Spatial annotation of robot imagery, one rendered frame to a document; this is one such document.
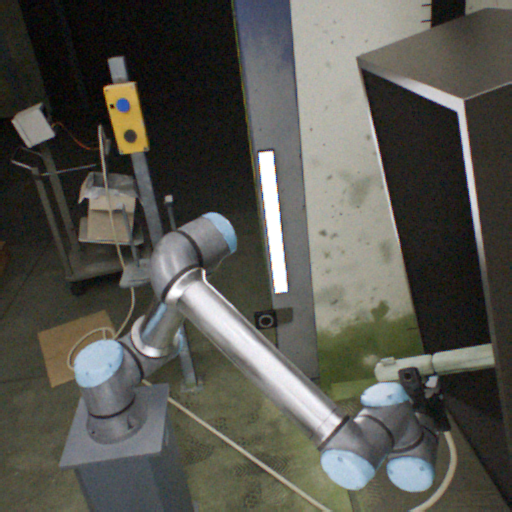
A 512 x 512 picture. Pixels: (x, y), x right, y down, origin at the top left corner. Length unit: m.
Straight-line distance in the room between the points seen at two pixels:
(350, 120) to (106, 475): 1.47
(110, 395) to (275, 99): 1.16
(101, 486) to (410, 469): 1.02
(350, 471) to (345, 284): 1.38
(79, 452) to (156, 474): 0.24
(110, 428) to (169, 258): 0.75
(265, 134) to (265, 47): 0.30
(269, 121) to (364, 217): 0.56
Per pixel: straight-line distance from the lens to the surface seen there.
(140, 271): 2.33
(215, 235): 1.23
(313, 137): 2.05
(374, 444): 1.08
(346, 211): 2.18
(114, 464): 1.77
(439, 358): 1.43
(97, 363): 1.65
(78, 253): 4.24
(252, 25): 1.97
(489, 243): 1.07
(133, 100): 2.16
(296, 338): 2.45
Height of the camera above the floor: 1.84
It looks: 28 degrees down
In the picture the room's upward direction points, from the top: 8 degrees counter-clockwise
